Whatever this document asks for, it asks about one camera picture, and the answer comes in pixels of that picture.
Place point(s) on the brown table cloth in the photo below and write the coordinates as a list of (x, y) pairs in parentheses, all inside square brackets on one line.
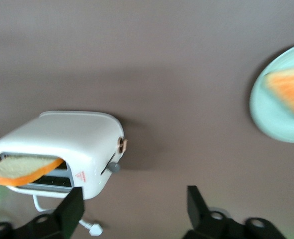
[(147, 62)]

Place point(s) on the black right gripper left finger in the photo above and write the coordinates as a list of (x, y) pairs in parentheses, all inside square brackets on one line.
[(69, 214)]

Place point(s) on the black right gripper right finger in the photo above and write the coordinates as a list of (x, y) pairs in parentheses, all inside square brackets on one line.
[(199, 211)]

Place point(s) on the white two-slot toaster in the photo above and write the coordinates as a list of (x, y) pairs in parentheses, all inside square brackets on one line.
[(67, 134)]

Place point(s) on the mint green round plate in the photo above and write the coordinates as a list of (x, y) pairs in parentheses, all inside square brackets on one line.
[(269, 119)]

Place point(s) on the orange triangular pastry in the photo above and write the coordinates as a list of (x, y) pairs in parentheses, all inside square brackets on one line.
[(289, 89)]

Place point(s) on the bread slice with orange crust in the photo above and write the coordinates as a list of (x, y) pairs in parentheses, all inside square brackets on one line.
[(22, 168)]

